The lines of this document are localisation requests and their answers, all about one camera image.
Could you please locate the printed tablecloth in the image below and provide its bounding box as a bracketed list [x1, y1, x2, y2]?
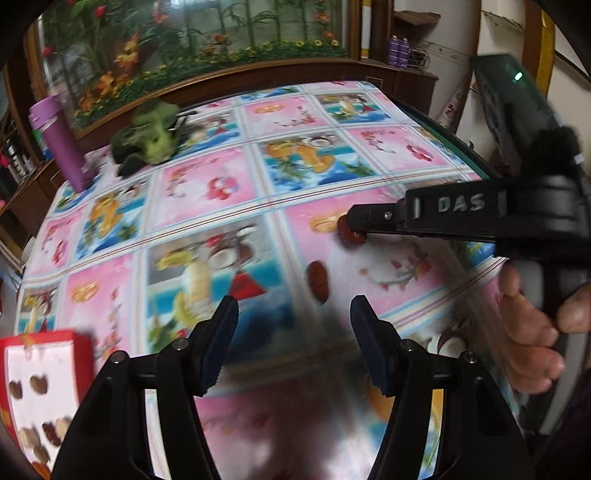
[14, 80, 522, 480]

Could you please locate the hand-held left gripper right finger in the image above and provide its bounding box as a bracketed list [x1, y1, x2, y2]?
[349, 295, 527, 480]

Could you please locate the purple thermos bottle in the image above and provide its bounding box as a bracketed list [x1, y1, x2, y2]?
[28, 95, 88, 192]

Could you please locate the green leafy vegetable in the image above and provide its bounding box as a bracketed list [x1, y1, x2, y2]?
[111, 100, 185, 176]

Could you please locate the person's right hand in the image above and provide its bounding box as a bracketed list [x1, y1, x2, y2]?
[501, 265, 591, 394]

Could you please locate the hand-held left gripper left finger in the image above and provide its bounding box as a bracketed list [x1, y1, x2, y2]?
[51, 295, 240, 480]

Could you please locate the red tray with white inside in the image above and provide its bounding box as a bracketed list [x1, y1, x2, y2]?
[0, 329, 95, 479]

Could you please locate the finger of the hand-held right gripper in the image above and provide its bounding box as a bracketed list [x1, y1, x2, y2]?
[347, 199, 410, 236]

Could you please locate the flower and bamboo mural panel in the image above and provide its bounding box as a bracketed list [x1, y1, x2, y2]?
[28, 0, 362, 136]

